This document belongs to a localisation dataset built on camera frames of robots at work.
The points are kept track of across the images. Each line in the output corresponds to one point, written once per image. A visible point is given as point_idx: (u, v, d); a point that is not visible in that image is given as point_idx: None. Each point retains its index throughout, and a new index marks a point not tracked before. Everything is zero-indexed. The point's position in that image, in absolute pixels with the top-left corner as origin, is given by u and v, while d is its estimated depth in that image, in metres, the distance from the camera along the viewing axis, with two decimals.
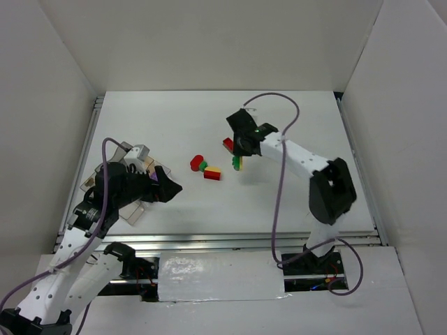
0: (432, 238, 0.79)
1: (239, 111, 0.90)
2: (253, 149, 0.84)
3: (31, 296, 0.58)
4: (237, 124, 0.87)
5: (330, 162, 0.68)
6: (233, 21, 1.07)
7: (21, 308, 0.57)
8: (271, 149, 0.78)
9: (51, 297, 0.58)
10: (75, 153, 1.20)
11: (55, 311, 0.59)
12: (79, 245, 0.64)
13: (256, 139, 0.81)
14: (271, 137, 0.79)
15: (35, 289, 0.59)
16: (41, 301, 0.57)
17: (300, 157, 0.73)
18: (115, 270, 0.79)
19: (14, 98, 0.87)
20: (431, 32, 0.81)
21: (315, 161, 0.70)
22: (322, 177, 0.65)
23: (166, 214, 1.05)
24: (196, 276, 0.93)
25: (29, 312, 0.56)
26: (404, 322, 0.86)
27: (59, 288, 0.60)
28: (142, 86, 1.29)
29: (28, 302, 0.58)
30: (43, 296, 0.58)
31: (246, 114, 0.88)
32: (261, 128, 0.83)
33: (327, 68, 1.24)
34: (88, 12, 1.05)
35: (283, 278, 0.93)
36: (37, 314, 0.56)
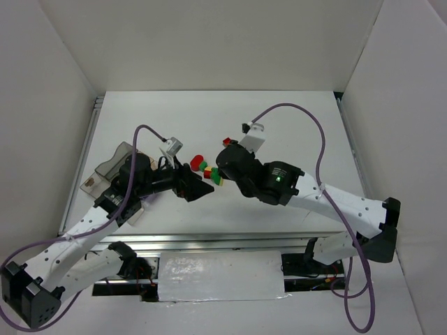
0: (432, 239, 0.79)
1: (235, 151, 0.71)
2: (278, 200, 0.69)
3: (40, 257, 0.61)
4: (242, 168, 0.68)
5: (386, 206, 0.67)
6: (233, 21, 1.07)
7: (26, 265, 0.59)
8: (313, 201, 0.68)
9: (58, 262, 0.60)
10: (75, 153, 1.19)
11: (55, 279, 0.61)
12: (98, 223, 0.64)
13: (281, 190, 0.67)
14: (304, 184, 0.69)
15: (46, 251, 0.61)
16: (48, 264, 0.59)
17: (353, 207, 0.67)
18: (115, 266, 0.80)
19: (13, 99, 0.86)
20: (431, 33, 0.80)
21: (373, 211, 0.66)
22: (391, 232, 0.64)
23: (166, 214, 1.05)
24: (196, 276, 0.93)
25: (33, 271, 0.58)
26: (403, 322, 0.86)
27: (68, 257, 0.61)
28: (142, 86, 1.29)
29: (36, 260, 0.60)
30: (52, 259, 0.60)
31: (246, 155, 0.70)
32: (282, 173, 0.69)
33: (327, 68, 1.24)
34: (86, 12, 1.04)
35: (282, 278, 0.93)
36: (40, 275, 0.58)
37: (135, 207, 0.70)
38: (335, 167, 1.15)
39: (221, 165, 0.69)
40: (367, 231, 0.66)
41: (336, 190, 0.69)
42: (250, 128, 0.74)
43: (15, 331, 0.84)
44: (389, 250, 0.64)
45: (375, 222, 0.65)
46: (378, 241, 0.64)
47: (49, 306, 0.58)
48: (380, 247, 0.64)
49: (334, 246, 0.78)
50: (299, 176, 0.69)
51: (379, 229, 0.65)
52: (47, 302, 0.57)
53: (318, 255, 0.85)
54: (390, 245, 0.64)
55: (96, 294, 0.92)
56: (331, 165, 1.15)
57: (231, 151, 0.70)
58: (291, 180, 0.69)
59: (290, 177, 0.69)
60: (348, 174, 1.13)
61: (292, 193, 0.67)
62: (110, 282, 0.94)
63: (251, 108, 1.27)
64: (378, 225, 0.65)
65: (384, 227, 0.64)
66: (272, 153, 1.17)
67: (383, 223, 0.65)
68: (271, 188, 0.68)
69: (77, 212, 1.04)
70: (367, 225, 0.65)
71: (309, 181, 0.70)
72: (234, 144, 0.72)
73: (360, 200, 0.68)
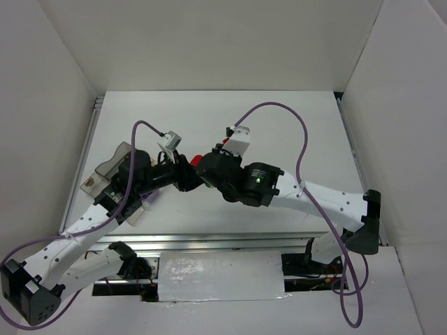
0: (431, 239, 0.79)
1: (211, 158, 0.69)
2: (260, 202, 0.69)
3: (39, 255, 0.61)
4: (220, 174, 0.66)
5: (367, 198, 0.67)
6: (233, 21, 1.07)
7: (26, 263, 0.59)
8: (294, 199, 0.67)
9: (57, 261, 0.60)
10: (75, 153, 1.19)
11: (54, 277, 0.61)
12: (98, 220, 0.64)
13: (262, 192, 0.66)
14: (284, 184, 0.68)
15: (45, 249, 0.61)
16: (47, 262, 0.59)
17: (334, 202, 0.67)
18: (116, 266, 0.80)
19: (14, 100, 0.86)
20: (431, 33, 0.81)
21: (354, 204, 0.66)
22: (373, 223, 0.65)
23: (166, 214, 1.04)
24: (196, 276, 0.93)
25: (32, 269, 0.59)
26: (403, 322, 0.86)
27: (67, 255, 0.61)
28: (142, 86, 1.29)
29: (35, 258, 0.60)
30: (50, 258, 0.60)
31: (224, 160, 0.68)
32: (261, 174, 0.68)
33: (327, 68, 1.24)
34: (86, 12, 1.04)
35: (282, 278, 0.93)
36: (39, 273, 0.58)
37: (135, 205, 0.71)
38: (335, 167, 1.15)
39: (200, 174, 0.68)
40: (350, 225, 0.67)
41: (315, 185, 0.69)
42: (233, 131, 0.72)
43: (15, 331, 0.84)
44: (373, 241, 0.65)
45: (357, 216, 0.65)
46: (360, 234, 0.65)
47: (48, 303, 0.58)
48: (364, 239, 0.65)
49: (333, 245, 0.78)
50: (279, 176, 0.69)
51: (362, 222, 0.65)
52: (46, 300, 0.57)
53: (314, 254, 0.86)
54: (374, 236, 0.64)
55: (98, 294, 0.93)
56: (331, 165, 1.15)
57: (209, 158, 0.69)
58: (271, 180, 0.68)
59: (270, 177, 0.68)
60: (348, 174, 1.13)
61: (274, 193, 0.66)
62: (110, 282, 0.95)
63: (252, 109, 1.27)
64: (360, 218, 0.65)
65: (367, 219, 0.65)
66: (272, 153, 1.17)
67: (365, 216, 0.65)
68: (251, 190, 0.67)
69: (77, 212, 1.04)
70: (350, 219, 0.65)
71: (290, 179, 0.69)
72: (212, 152, 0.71)
73: (340, 195, 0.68)
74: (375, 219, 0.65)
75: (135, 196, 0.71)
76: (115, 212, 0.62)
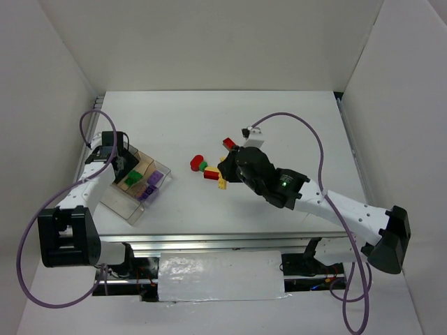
0: (431, 239, 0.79)
1: (253, 152, 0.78)
2: (284, 204, 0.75)
3: (67, 197, 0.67)
4: (258, 169, 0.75)
5: (390, 213, 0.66)
6: (233, 21, 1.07)
7: (60, 205, 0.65)
8: (314, 205, 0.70)
9: (87, 195, 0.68)
10: (75, 153, 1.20)
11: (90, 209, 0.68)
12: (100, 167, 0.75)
13: (286, 195, 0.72)
14: (308, 190, 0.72)
15: (70, 194, 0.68)
16: (80, 197, 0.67)
17: (354, 213, 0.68)
18: (118, 255, 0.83)
19: (14, 100, 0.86)
20: (431, 33, 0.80)
21: (374, 217, 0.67)
22: (392, 239, 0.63)
23: (166, 214, 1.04)
24: (196, 276, 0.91)
25: (69, 204, 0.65)
26: (403, 322, 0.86)
27: (91, 192, 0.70)
28: (142, 86, 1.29)
29: (65, 201, 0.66)
30: (80, 194, 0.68)
31: (261, 156, 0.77)
32: (288, 179, 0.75)
33: (327, 68, 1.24)
34: (86, 13, 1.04)
35: (282, 278, 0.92)
36: (79, 204, 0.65)
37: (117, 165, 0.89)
38: (335, 167, 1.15)
39: (223, 168, 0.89)
40: (369, 236, 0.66)
41: (339, 196, 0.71)
42: (251, 132, 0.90)
43: (15, 330, 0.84)
44: (391, 257, 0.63)
45: (375, 229, 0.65)
46: (376, 247, 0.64)
47: (93, 233, 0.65)
48: (380, 253, 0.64)
49: (343, 249, 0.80)
50: (304, 182, 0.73)
51: (379, 236, 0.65)
52: (90, 227, 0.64)
53: (320, 254, 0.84)
54: (391, 252, 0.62)
55: (96, 296, 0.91)
56: (331, 164, 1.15)
57: (251, 153, 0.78)
58: (297, 186, 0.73)
59: (296, 183, 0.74)
60: (348, 174, 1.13)
61: (296, 197, 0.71)
62: (107, 283, 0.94)
63: (251, 109, 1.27)
64: (378, 231, 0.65)
65: (385, 233, 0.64)
66: (272, 153, 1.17)
67: (383, 229, 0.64)
68: (278, 192, 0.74)
69: None
70: (368, 231, 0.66)
71: (313, 186, 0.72)
72: (243, 149, 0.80)
73: (362, 206, 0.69)
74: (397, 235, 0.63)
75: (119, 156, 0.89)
76: (110, 158, 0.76)
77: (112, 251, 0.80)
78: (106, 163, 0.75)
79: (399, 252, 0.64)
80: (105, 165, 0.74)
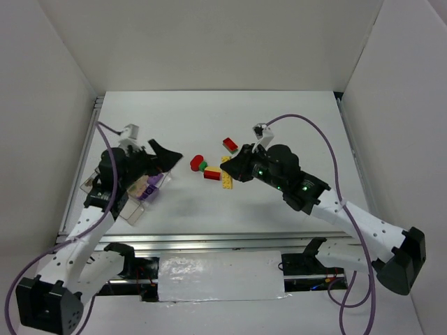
0: (431, 239, 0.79)
1: (286, 151, 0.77)
2: (302, 207, 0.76)
3: (52, 264, 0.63)
4: (286, 169, 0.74)
5: (406, 234, 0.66)
6: (233, 21, 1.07)
7: (41, 275, 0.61)
8: (331, 213, 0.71)
9: (71, 263, 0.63)
10: (75, 153, 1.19)
11: (73, 280, 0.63)
12: (95, 218, 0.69)
13: (306, 199, 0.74)
14: (326, 198, 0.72)
15: (56, 258, 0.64)
16: (63, 267, 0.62)
17: (370, 227, 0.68)
18: (117, 264, 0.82)
19: (14, 100, 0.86)
20: (431, 33, 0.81)
21: (390, 234, 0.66)
22: (405, 258, 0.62)
23: (166, 214, 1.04)
24: (196, 276, 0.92)
25: (49, 277, 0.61)
26: (403, 322, 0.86)
27: (79, 257, 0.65)
28: (142, 86, 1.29)
29: (49, 269, 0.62)
30: (64, 262, 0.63)
31: (293, 157, 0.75)
32: (310, 184, 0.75)
33: (328, 68, 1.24)
34: (86, 12, 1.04)
35: (282, 278, 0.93)
36: (59, 278, 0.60)
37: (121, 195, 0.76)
38: (335, 167, 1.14)
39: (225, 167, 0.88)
40: (380, 253, 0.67)
41: (357, 209, 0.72)
42: (263, 130, 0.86)
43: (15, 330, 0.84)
44: (402, 276, 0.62)
45: (388, 246, 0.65)
46: (387, 263, 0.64)
47: (73, 308, 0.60)
48: (390, 270, 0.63)
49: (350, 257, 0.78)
50: (324, 189, 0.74)
51: (392, 253, 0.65)
52: (72, 301, 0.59)
53: (322, 255, 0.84)
54: (402, 271, 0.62)
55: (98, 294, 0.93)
56: (332, 164, 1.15)
57: (283, 153, 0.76)
58: (317, 192, 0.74)
59: (318, 188, 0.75)
60: (348, 174, 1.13)
61: (314, 202, 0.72)
62: (110, 283, 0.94)
63: (251, 109, 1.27)
64: (392, 248, 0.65)
65: (398, 250, 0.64)
66: None
67: (397, 248, 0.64)
68: (297, 195, 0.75)
69: (77, 213, 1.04)
70: (380, 246, 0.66)
71: (333, 195, 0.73)
72: (274, 146, 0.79)
73: (378, 222, 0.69)
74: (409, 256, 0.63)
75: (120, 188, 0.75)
76: (106, 210, 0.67)
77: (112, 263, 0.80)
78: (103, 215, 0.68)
79: (408, 276, 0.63)
80: (100, 220, 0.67)
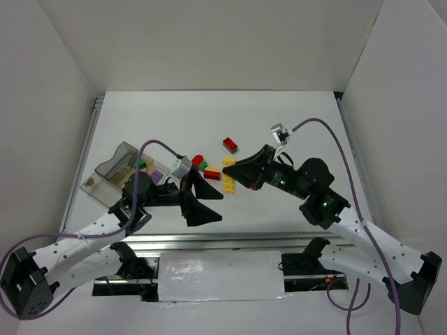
0: (431, 239, 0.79)
1: (322, 167, 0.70)
2: (319, 222, 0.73)
3: (49, 248, 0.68)
4: (319, 188, 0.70)
5: (424, 258, 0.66)
6: (233, 21, 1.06)
7: (36, 254, 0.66)
8: (350, 232, 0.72)
9: (64, 258, 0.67)
10: (75, 153, 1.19)
11: (57, 273, 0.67)
12: (109, 228, 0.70)
13: (327, 216, 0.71)
14: (346, 215, 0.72)
15: (56, 244, 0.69)
16: (56, 258, 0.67)
17: (389, 249, 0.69)
18: (114, 267, 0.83)
19: (13, 100, 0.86)
20: (432, 33, 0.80)
21: (409, 257, 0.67)
22: (422, 283, 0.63)
23: (166, 214, 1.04)
24: (196, 276, 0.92)
25: (41, 261, 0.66)
26: (403, 322, 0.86)
27: (75, 254, 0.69)
28: (142, 86, 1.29)
29: (46, 250, 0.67)
30: (59, 254, 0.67)
31: (328, 174, 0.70)
32: (332, 201, 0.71)
33: (328, 68, 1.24)
34: (86, 12, 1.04)
35: (282, 278, 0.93)
36: (47, 265, 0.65)
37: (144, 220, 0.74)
38: (335, 167, 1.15)
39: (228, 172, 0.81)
40: (397, 276, 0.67)
41: (378, 229, 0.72)
42: (287, 137, 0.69)
43: (15, 330, 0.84)
44: (417, 299, 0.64)
45: (408, 271, 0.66)
46: (406, 288, 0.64)
47: (42, 299, 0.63)
48: (409, 294, 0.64)
49: (358, 269, 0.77)
50: (344, 206, 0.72)
51: (411, 278, 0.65)
52: (44, 292, 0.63)
53: (326, 259, 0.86)
54: (418, 295, 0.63)
55: (99, 293, 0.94)
56: (332, 165, 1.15)
57: (319, 169, 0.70)
58: (336, 209, 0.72)
59: (337, 204, 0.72)
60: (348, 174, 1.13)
61: (334, 220, 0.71)
62: (110, 283, 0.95)
63: (251, 109, 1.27)
64: (411, 273, 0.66)
65: (417, 276, 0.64)
66: None
67: (415, 273, 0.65)
68: (318, 210, 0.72)
69: (76, 212, 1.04)
70: (399, 270, 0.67)
71: (353, 212, 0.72)
72: (308, 160, 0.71)
73: (397, 245, 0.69)
74: (427, 279, 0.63)
75: (142, 212, 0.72)
76: (121, 228, 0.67)
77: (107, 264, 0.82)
78: (116, 230, 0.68)
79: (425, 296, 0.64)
80: (112, 234, 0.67)
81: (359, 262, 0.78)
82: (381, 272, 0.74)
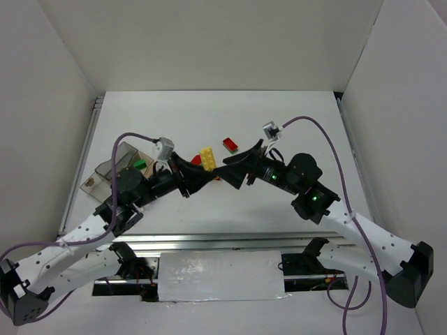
0: (431, 239, 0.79)
1: (313, 165, 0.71)
2: (310, 217, 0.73)
3: (32, 258, 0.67)
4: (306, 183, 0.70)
5: (414, 248, 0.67)
6: (233, 21, 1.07)
7: (19, 265, 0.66)
8: (339, 223, 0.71)
9: (47, 268, 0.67)
10: (75, 153, 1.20)
11: (42, 283, 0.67)
12: (93, 233, 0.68)
13: (316, 209, 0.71)
14: (335, 207, 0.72)
15: (40, 253, 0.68)
16: (39, 268, 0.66)
17: (378, 240, 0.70)
18: (113, 269, 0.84)
19: (13, 100, 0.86)
20: (431, 33, 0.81)
21: (399, 248, 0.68)
22: (413, 273, 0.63)
23: (166, 214, 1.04)
24: (196, 276, 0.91)
25: (24, 272, 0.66)
26: (402, 322, 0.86)
27: (59, 262, 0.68)
28: (142, 86, 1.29)
29: (28, 261, 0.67)
30: (42, 264, 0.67)
31: (317, 169, 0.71)
32: (322, 195, 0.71)
33: (327, 68, 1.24)
34: (87, 13, 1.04)
35: (282, 278, 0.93)
36: (28, 277, 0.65)
37: (135, 218, 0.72)
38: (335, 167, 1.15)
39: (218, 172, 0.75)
40: (389, 266, 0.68)
41: (366, 220, 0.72)
42: (277, 132, 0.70)
43: (15, 330, 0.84)
44: (408, 289, 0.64)
45: (397, 260, 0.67)
46: (394, 276, 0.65)
47: (35, 307, 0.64)
48: (400, 284, 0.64)
49: (354, 266, 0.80)
50: (334, 199, 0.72)
51: (401, 267, 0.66)
52: (35, 301, 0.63)
53: (324, 257, 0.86)
54: (409, 284, 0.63)
55: (98, 293, 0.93)
56: (331, 164, 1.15)
57: (309, 165, 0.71)
58: (327, 202, 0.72)
59: (327, 198, 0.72)
60: (348, 174, 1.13)
61: (324, 213, 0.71)
62: (110, 283, 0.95)
63: (251, 109, 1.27)
64: (400, 262, 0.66)
65: (407, 265, 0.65)
66: None
67: (405, 262, 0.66)
68: (309, 204, 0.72)
69: (76, 213, 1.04)
70: (390, 260, 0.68)
71: (342, 204, 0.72)
72: (297, 156, 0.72)
73: (387, 236, 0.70)
74: (418, 269, 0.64)
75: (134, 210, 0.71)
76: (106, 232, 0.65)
77: (107, 266, 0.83)
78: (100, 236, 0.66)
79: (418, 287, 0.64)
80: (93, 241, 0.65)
81: (355, 257, 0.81)
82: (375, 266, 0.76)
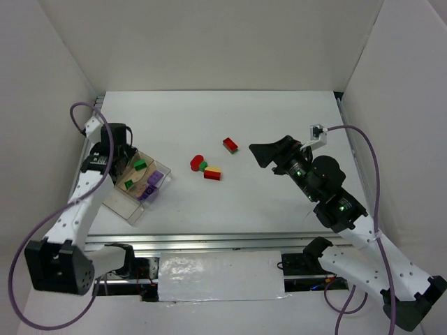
0: (431, 239, 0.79)
1: (339, 171, 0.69)
2: (331, 225, 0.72)
3: (56, 227, 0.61)
4: (332, 188, 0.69)
5: (431, 280, 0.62)
6: (233, 21, 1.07)
7: (48, 237, 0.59)
8: (362, 241, 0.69)
9: (77, 223, 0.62)
10: (75, 153, 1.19)
11: (81, 240, 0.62)
12: (95, 181, 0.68)
13: (338, 218, 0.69)
14: (360, 222, 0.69)
15: (59, 221, 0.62)
16: (70, 227, 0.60)
17: (397, 266, 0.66)
18: (117, 257, 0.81)
19: (13, 99, 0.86)
20: (431, 33, 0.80)
21: (417, 278, 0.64)
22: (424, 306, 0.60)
23: (166, 214, 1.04)
24: (196, 276, 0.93)
25: (57, 238, 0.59)
26: None
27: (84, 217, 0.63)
28: (142, 86, 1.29)
29: (54, 232, 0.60)
30: (70, 223, 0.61)
31: (342, 176, 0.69)
32: (348, 205, 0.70)
33: (327, 68, 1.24)
34: (87, 12, 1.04)
35: (282, 278, 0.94)
36: (68, 237, 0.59)
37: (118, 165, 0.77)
38: None
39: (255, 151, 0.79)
40: (400, 292, 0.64)
41: (390, 244, 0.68)
42: (321, 133, 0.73)
43: (14, 331, 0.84)
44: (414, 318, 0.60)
45: (412, 289, 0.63)
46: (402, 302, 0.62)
47: (84, 269, 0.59)
48: (407, 311, 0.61)
49: (357, 277, 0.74)
50: (361, 214, 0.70)
51: (414, 298, 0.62)
52: (83, 260, 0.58)
53: (325, 259, 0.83)
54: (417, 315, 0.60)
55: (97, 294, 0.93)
56: None
57: (333, 169, 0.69)
58: (353, 215, 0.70)
59: (354, 211, 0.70)
60: (348, 174, 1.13)
61: (348, 225, 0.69)
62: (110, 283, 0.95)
63: (251, 109, 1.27)
64: (415, 293, 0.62)
65: (421, 297, 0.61)
66: None
67: (420, 293, 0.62)
68: (332, 212, 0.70)
69: None
70: (403, 288, 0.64)
71: (369, 221, 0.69)
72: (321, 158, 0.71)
73: (407, 263, 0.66)
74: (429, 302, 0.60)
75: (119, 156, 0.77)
76: (106, 168, 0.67)
77: (112, 254, 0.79)
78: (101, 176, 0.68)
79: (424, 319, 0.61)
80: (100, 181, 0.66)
81: (359, 268, 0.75)
82: (380, 283, 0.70)
